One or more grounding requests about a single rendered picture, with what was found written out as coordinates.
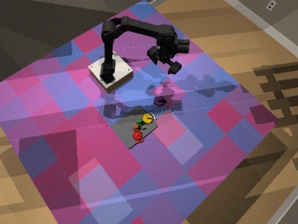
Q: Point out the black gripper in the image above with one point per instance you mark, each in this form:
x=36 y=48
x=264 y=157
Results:
x=155 y=55

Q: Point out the purple gear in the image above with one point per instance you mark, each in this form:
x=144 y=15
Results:
x=158 y=101

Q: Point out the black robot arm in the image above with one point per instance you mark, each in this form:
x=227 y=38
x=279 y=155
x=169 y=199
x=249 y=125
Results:
x=165 y=36

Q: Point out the yellow gear with black stripe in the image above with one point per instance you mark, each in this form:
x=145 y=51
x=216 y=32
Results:
x=144 y=118

